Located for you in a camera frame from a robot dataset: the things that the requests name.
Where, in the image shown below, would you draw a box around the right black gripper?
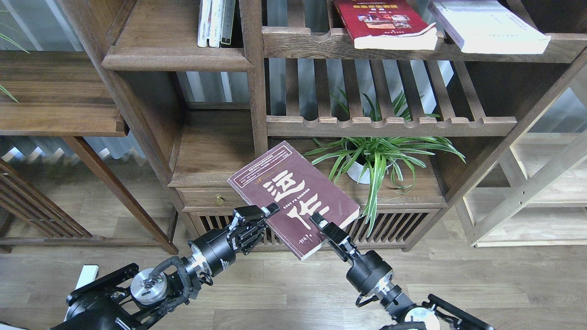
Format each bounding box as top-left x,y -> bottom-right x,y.
310,212 -> 393,297

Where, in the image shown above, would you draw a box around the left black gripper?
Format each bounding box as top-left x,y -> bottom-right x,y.
190,203 -> 280,276

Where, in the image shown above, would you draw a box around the white book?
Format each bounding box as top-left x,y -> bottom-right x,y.
428,0 -> 551,55
208,0 -> 224,48
197,0 -> 212,48

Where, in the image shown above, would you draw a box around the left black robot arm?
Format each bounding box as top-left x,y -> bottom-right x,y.
56,203 -> 279,330

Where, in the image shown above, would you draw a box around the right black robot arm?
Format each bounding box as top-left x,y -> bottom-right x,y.
310,213 -> 493,330

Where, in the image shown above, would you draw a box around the light wooden shelf unit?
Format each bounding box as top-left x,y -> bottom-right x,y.
455,69 -> 587,248

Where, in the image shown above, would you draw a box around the white plant pot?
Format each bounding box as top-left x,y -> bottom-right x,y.
347,156 -> 371,184

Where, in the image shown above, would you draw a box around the green spider plant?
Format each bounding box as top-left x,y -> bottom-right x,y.
303,87 -> 466,237

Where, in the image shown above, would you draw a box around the dark wooden bookshelf unit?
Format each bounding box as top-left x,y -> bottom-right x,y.
59,0 -> 586,251

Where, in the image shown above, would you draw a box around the white bar on floor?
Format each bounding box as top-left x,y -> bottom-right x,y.
63,264 -> 99,322

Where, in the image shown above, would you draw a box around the red book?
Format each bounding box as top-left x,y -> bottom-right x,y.
335,0 -> 438,50

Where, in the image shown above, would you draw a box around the dark green upright book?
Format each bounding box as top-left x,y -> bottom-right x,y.
220,0 -> 237,48

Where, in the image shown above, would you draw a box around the dark slatted wooden rack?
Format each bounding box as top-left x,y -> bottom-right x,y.
0,160 -> 111,253

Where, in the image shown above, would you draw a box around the green leaves at left edge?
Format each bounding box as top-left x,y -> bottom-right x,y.
0,33 -> 31,103

